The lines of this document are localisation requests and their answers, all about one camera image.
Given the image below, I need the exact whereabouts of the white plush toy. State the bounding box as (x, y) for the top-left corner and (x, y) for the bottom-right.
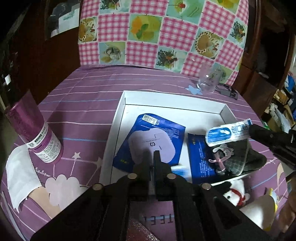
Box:
(215, 179), (250, 207)

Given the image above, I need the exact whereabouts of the yellow tissue packet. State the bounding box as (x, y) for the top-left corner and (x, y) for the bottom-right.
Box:
(266, 188), (279, 212)

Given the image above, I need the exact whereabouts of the person's right hand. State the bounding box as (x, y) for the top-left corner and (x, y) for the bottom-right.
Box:
(278, 178), (296, 233)

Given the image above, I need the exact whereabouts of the blue printed sachet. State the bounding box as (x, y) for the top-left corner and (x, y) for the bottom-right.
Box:
(188, 133), (225, 185)

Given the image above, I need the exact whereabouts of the pink sparkly sponge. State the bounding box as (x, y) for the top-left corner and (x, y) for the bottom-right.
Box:
(126, 218), (159, 241)

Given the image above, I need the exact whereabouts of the blue pack with lilac pad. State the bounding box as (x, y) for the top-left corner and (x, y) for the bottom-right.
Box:
(113, 113), (186, 173)

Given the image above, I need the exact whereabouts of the grey plaid cloth pouch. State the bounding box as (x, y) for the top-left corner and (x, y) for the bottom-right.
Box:
(208, 140), (267, 178)

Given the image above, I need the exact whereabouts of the white paper towel roll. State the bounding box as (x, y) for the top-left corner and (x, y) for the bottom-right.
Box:
(240, 195), (276, 231)

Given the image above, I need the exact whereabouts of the white shallow box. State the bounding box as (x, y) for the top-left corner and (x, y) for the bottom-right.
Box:
(99, 91), (237, 185)

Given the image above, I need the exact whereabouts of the dark wooden cabinet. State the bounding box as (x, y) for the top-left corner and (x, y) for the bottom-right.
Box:
(233, 0), (295, 116)

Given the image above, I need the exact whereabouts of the purple striped tablecloth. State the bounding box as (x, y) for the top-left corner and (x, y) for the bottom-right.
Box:
(1, 65), (288, 240)

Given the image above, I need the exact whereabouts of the clear drinking glass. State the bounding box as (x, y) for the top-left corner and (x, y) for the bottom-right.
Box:
(197, 62), (223, 94)

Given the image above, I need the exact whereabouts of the white face mask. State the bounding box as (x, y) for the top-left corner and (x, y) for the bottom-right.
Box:
(6, 145), (41, 211)

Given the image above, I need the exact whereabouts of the purple labelled bottle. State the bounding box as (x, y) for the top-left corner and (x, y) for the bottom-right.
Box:
(5, 90), (63, 164)

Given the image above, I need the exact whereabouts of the pink checkered patchwork chair cover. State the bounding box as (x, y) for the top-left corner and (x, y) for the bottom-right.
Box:
(78, 0), (249, 85)

